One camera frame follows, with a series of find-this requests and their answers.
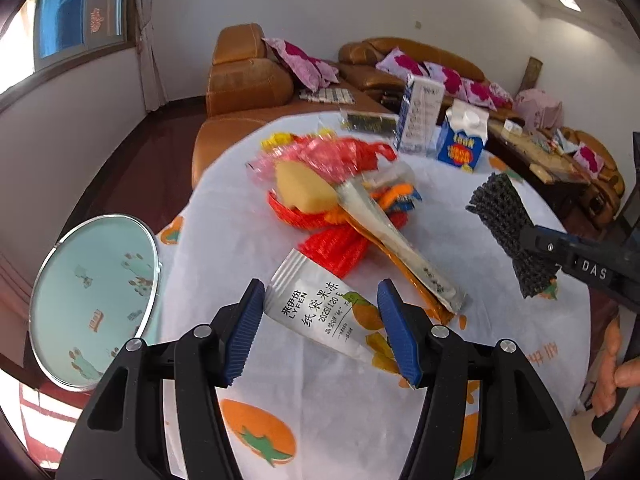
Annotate beige foam wedge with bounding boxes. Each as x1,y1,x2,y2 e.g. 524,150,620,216
275,160,344,214

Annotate pink floral pillow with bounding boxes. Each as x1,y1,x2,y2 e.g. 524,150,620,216
462,77,514,112
375,47,432,82
262,37,342,92
425,61,488,97
572,142,607,179

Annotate silver sachet wrapper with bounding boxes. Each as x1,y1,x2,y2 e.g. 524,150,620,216
262,248,401,373

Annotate person's right hand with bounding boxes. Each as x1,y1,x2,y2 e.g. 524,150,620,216
589,310,640,418

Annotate tall blue white carton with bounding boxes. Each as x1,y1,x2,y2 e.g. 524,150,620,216
396,74,446,158

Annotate checkered mat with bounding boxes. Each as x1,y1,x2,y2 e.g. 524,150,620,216
298,87,354,106

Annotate window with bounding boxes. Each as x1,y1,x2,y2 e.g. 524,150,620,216
29,0,139,77

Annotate brown picture frame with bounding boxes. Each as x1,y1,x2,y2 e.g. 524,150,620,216
521,57,544,94

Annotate black foam mesh net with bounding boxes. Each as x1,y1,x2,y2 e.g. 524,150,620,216
465,172,558,298

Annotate yellow snack items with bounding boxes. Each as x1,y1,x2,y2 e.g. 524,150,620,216
260,132,297,154

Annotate long silver orange wrapper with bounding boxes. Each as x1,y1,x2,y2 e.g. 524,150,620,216
336,180,472,324

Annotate pink plastic bag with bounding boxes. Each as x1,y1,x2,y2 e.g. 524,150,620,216
245,134,401,196

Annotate orange leather sofa section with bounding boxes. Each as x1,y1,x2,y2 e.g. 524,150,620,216
192,24,396,192
337,37,526,123

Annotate dark coffee table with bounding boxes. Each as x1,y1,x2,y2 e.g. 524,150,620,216
486,119,592,221

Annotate orange blue snack wrapper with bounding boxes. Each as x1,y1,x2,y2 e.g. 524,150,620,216
370,180,422,212

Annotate dark seaweed packet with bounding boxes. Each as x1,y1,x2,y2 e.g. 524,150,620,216
339,109,399,137

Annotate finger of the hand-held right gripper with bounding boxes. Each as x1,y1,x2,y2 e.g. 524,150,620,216
519,224,571,272

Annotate orange leather armchair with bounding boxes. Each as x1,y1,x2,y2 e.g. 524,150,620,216
559,127,627,227

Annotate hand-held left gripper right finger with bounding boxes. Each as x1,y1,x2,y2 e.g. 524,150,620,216
376,278,586,480

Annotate narrow beige curtain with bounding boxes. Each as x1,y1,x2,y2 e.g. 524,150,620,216
134,0,169,114

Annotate round glass side table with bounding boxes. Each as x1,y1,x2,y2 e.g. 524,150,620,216
29,214,162,392

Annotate pink cloth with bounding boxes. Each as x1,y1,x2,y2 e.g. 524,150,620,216
515,89,563,131

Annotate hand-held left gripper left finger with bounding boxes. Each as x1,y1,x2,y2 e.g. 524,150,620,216
55,278,266,480

